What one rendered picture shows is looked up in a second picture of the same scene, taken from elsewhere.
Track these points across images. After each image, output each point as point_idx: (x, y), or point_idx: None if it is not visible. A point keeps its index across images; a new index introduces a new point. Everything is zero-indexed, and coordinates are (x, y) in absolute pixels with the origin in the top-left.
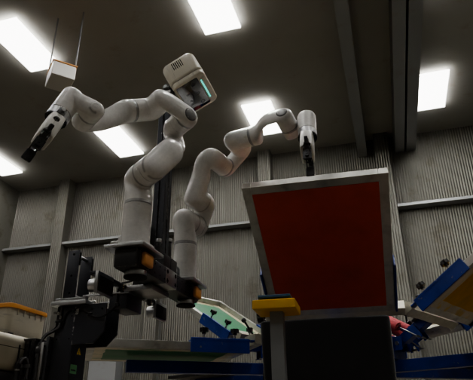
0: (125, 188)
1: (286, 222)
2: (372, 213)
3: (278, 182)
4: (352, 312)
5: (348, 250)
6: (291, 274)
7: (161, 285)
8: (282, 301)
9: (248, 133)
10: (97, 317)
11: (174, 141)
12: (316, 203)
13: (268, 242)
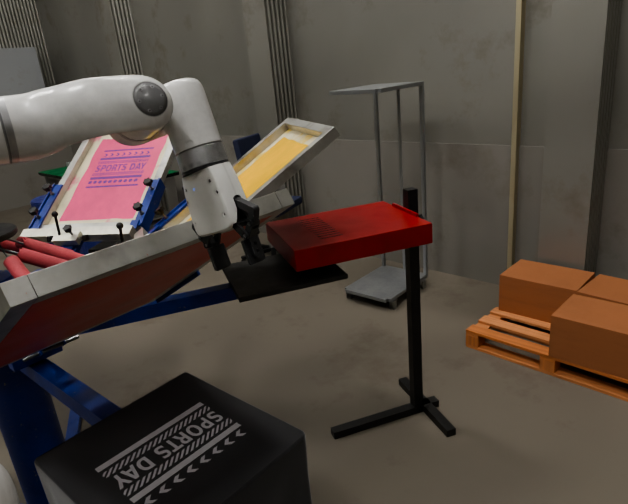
0: None
1: (79, 302)
2: (226, 244)
3: (108, 264)
4: (97, 325)
5: (152, 285)
6: (31, 342)
7: None
8: None
9: (14, 137)
10: None
11: None
12: (159, 264)
13: (14, 336)
